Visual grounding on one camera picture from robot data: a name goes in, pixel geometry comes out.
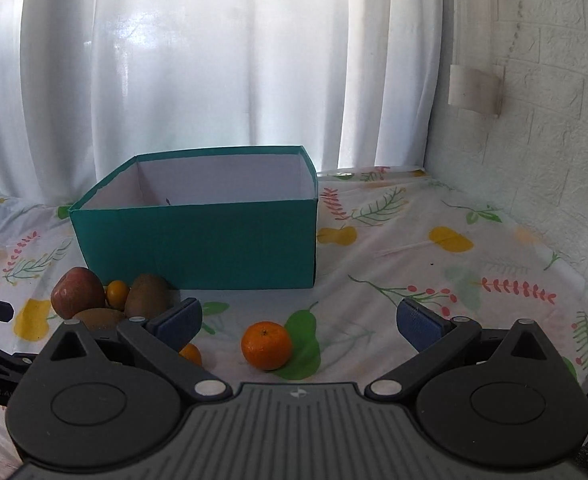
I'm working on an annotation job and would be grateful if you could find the floral tablecloth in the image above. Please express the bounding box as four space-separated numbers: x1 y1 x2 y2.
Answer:
0 164 588 480

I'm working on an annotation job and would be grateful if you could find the yellow lemon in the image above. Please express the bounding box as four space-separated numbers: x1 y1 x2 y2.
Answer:
124 274 173 320

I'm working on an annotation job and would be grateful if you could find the small orange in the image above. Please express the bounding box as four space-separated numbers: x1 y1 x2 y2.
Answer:
104 280 131 310

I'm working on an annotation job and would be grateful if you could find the teal cardboard box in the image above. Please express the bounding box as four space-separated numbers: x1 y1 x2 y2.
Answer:
68 146 319 291

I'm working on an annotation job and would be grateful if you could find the yellow pear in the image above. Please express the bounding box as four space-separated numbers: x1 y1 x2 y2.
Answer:
72 308 127 332

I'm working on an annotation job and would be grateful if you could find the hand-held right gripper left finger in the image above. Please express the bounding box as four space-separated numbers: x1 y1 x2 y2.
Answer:
38 298 231 403

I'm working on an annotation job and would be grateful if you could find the mandarin orange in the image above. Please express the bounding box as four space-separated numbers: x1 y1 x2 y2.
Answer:
179 342 203 367
241 321 293 372

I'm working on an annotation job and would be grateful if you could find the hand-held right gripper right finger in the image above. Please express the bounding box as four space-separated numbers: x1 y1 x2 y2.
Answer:
365 297 567 403

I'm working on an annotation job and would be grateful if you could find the white paper patch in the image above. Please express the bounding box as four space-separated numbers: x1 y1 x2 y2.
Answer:
447 64 505 119

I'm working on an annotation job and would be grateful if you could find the white curtain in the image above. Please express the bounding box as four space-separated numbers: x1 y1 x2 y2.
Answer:
0 0 457 207

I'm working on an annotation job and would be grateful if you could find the red apple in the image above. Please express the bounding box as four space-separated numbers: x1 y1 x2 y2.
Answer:
50 267 107 320

